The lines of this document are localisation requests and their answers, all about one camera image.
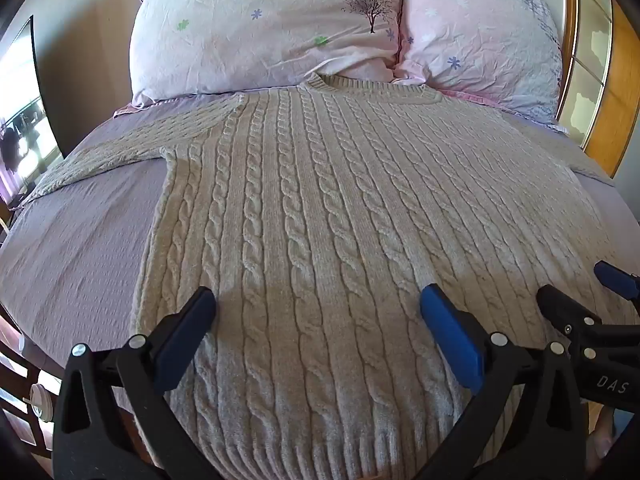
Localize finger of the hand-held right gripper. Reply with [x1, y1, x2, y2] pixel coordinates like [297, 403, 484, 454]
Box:
[537, 284, 602, 345]
[593, 261, 640, 307]

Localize pink floral pillow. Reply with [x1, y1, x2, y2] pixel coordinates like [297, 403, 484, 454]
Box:
[391, 0, 564, 124]

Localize pink floral pillow tree print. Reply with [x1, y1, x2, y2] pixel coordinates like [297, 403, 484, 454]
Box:
[129, 0, 404, 109]

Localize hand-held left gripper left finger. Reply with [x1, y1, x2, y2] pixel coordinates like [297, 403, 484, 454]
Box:
[52, 287, 217, 480]

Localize beige cable knit sweater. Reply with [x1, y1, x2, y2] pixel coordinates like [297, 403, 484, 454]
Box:
[22, 73, 640, 480]

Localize purple bed sheet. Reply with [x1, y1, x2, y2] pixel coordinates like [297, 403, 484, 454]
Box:
[0, 91, 640, 411]

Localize wooden headboard with glass panels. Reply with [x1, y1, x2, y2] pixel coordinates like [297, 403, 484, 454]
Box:
[484, 0, 640, 181]

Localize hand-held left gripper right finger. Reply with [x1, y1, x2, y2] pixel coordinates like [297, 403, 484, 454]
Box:
[420, 284, 586, 480]

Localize flat screen television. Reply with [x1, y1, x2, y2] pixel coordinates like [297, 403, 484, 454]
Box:
[0, 16, 67, 207]

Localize person's right forearm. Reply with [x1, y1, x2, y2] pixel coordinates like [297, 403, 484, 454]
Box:
[590, 404, 632, 463]

